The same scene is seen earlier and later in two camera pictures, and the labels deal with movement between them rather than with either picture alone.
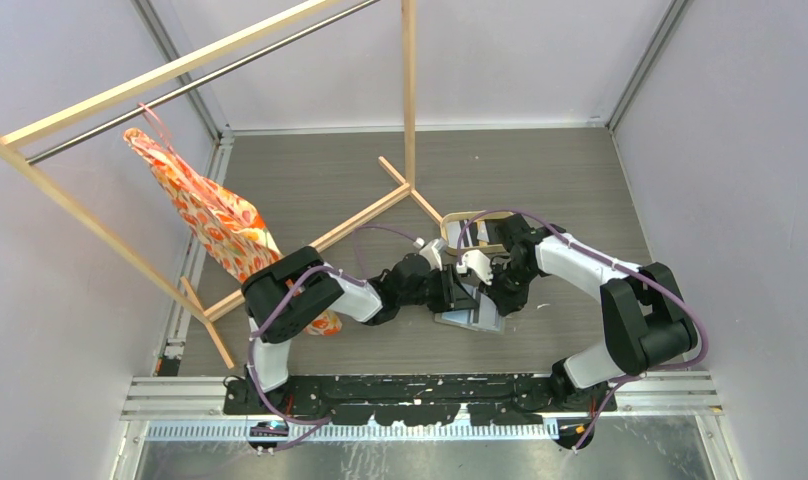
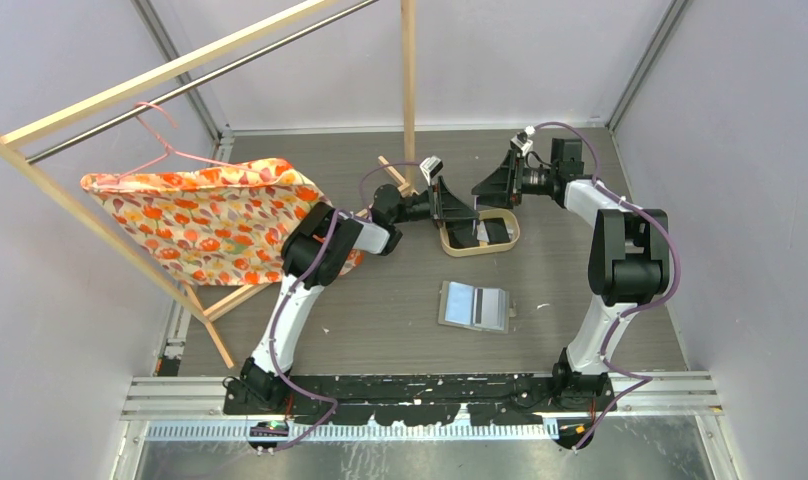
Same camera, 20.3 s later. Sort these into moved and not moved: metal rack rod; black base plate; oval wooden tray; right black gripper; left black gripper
Moved: right black gripper; left black gripper
Not moved: oval wooden tray; metal rack rod; black base plate
